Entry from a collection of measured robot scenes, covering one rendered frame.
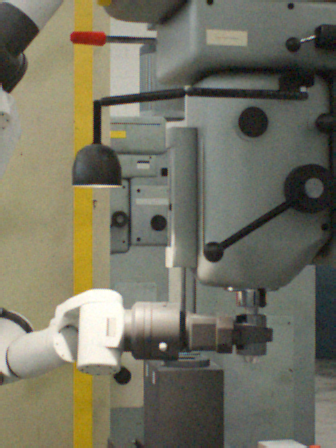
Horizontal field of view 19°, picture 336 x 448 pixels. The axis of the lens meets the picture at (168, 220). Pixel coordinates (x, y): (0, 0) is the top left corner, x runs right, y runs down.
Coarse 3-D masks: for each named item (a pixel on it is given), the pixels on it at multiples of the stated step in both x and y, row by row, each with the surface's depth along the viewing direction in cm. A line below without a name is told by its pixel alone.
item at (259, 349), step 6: (246, 324) 149; (252, 324) 149; (258, 324) 149; (264, 324) 150; (240, 348) 149; (246, 348) 149; (252, 348) 149; (258, 348) 149; (264, 348) 150; (240, 354) 149; (246, 354) 149; (252, 354) 149; (258, 354) 149; (264, 354) 150
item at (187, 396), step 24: (144, 360) 196; (168, 360) 180; (192, 360) 179; (144, 384) 196; (168, 384) 176; (192, 384) 177; (216, 384) 178; (144, 408) 196; (168, 408) 176; (192, 408) 177; (216, 408) 178; (144, 432) 196; (168, 432) 176; (192, 432) 177; (216, 432) 177
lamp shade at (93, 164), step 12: (96, 144) 141; (84, 156) 140; (96, 156) 139; (108, 156) 140; (72, 168) 142; (84, 168) 139; (96, 168) 139; (108, 168) 139; (120, 168) 141; (72, 180) 142; (84, 180) 139; (96, 180) 139; (108, 180) 139; (120, 180) 141
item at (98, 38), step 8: (72, 32) 155; (80, 32) 155; (88, 32) 155; (96, 32) 155; (72, 40) 155; (80, 40) 155; (88, 40) 155; (96, 40) 155; (104, 40) 156; (112, 40) 156; (120, 40) 156; (128, 40) 157; (136, 40) 157; (144, 40) 157; (152, 40) 158
